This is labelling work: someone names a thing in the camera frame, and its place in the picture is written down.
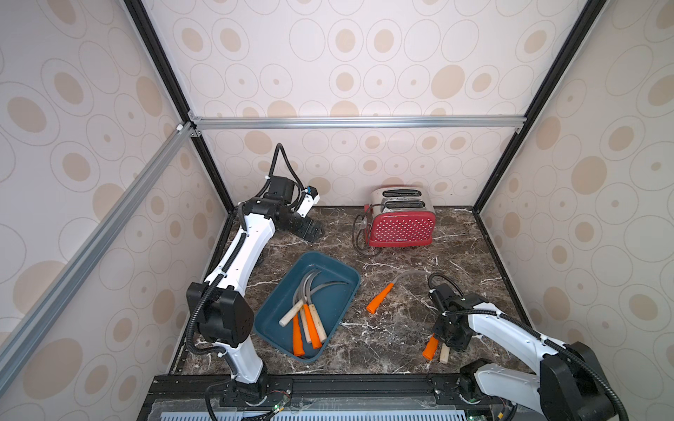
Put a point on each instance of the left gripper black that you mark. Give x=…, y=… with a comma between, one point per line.
x=305, y=231

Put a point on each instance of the left diagonal aluminium bar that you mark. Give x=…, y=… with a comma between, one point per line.
x=34, y=327

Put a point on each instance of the teal rectangular storage tray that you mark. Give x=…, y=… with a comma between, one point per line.
x=332, y=303

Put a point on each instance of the wooden handle sickle labelled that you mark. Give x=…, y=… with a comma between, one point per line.
x=444, y=354

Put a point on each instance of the red polka dot toaster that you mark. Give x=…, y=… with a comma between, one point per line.
x=400, y=216

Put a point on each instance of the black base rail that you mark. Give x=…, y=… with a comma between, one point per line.
x=327, y=397

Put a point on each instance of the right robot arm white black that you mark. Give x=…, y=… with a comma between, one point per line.
x=565, y=381

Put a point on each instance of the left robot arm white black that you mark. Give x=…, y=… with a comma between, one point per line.
x=221, y=320

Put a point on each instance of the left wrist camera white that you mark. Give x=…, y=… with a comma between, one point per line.
x=308, y=198

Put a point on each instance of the orange handle sickle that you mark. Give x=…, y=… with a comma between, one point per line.
x=299, y=338
x=377, y=300
x=314, y=335
x=431, y=348

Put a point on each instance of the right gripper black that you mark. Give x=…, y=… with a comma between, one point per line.
x=449, y=334

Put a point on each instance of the horizontal aluminium bar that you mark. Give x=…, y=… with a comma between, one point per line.
x=375, y=122

